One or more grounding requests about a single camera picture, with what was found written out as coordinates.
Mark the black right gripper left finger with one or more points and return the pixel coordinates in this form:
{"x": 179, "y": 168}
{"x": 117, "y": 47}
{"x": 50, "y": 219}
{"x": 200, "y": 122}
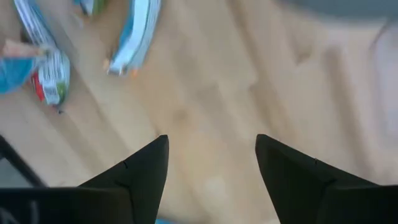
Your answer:
{"x": 140, "y": 180}

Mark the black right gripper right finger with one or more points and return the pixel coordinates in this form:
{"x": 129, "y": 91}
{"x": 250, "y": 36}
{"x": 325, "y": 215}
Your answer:
{"x": 289, "y": 180}

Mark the blue white wrapper granola bar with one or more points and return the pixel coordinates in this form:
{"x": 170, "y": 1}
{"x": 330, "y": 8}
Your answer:
{"x": 32, "y": 21}
{"x": 133, "y": 34}

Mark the blue green wrapper granola bar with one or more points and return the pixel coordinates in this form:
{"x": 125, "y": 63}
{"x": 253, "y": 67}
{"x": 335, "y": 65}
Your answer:
{"x": 91, "y": 4}

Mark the chocolate chip bar barcode side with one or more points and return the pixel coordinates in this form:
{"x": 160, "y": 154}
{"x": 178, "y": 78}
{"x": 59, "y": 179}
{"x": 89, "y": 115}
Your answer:
{"x": 53, "y": 77}

